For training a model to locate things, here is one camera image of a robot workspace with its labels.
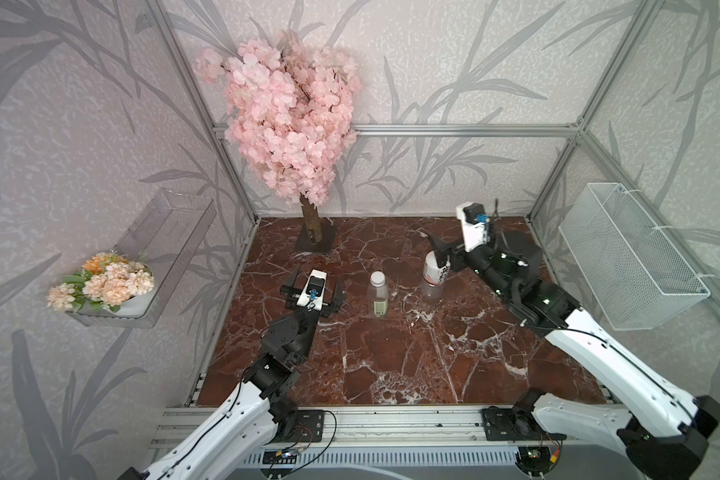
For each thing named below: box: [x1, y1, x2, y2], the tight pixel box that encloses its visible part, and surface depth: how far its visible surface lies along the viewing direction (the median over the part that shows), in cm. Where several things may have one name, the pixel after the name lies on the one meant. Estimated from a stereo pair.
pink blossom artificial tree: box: [194, 30, 361, 243], surface depth 72 cm
